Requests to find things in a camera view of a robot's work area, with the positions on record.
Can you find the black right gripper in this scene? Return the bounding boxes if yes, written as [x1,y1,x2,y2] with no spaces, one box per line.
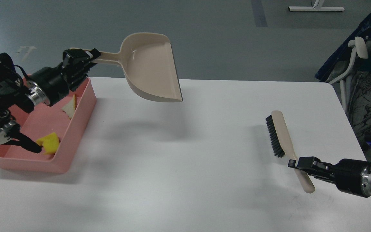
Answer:
[288,157,371,197]

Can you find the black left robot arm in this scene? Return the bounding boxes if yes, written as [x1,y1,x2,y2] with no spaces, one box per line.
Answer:
[0,49,101,154]

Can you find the white desk foot bar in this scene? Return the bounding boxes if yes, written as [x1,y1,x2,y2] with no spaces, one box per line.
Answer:
[288,0,345,12]

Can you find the bread slice piece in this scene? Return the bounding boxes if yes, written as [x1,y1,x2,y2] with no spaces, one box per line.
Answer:
[61,94,77,120]

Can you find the beige brush black bristles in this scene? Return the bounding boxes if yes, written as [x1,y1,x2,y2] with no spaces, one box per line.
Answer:
[265,110,315,194]

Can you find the yellow sponge piece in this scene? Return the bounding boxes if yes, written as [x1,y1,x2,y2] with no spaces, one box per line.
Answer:
[36,132,60,154]

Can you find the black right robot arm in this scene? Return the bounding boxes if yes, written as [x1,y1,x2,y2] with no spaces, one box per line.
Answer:
[288,133,371,198]

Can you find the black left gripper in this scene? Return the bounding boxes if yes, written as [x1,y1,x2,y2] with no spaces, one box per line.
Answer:
[26,49,101,107]

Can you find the pink plastic bin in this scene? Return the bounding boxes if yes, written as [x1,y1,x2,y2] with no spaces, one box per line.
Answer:
[0,78,97,173]

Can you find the beige plastic dustpan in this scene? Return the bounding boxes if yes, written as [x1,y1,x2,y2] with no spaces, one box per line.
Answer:
[94,33,183,102]

